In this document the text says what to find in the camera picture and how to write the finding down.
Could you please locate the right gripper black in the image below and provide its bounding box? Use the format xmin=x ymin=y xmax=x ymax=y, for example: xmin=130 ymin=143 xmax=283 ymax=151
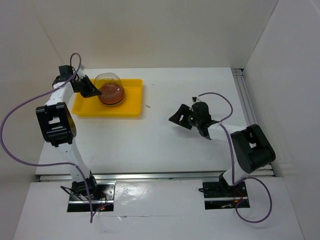
xmin=168 ymin=103 xmax=201 ymax=130

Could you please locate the grey translucent plate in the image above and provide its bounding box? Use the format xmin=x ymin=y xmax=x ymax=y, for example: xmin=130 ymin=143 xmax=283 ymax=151
xmin=98 ymin=83 xmax=125 ymax=105
xmin=93 ymin=72 xmax=123 ymax=90

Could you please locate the green plate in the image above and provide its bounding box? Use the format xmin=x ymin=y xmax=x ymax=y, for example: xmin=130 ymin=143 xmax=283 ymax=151
xmin=104 ymin=98 xmax=125 ymax=107

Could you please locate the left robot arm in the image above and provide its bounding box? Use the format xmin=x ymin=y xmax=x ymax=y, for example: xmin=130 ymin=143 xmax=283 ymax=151
xmin=35 ymin=65 xmax=101 ymax=200

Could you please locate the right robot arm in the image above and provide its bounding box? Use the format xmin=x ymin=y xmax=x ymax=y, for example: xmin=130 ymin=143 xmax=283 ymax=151
xmin=168 ymin=101 xmax=276 ymax=196

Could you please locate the yellow plastic bin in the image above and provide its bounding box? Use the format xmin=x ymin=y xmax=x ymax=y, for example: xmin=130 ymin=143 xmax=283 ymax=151
xmin=72 ymin=78 xmax=143 ymax=118

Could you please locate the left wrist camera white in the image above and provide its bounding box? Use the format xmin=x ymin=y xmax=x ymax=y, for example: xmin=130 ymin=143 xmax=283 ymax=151
xmin=77 ymin=65 xmax=85 ymax=77

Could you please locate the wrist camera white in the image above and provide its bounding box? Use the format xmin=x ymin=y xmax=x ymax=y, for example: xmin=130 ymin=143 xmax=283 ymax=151
xmin=191 ymin=96 xmax=202 ymax=104
xmin=77 ymin=65 xmax=85 ymax=77

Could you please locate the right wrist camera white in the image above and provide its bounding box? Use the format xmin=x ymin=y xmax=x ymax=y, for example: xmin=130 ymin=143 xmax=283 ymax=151
xmin=191 ymin=96 xmax=202 ymax=104

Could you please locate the aluminium rail right side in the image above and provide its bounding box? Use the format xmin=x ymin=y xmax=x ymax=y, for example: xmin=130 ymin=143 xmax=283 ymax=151
xmin=231 ymin=68 xmax=275 ymax=177

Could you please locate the aluminium rail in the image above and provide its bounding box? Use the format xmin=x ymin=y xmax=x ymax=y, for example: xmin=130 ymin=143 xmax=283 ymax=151
xmin=39 ymin=165 xmax=275 ymax=182
xmin=231 ymin=68 xmax=275 ymax=177

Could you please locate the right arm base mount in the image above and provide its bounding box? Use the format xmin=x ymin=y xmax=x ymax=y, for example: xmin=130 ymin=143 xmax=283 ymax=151
xmin=198 ymin=182 xmax=250 ymax=210

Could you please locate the aluminium rail front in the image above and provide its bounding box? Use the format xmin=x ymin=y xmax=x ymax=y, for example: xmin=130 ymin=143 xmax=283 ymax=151
xmin=39 ymin=165 xmax=275 ymax=182

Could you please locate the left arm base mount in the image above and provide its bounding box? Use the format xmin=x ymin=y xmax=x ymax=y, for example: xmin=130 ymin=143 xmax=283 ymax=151
xmin=60 ymin=183 xmax=116 ymax=213

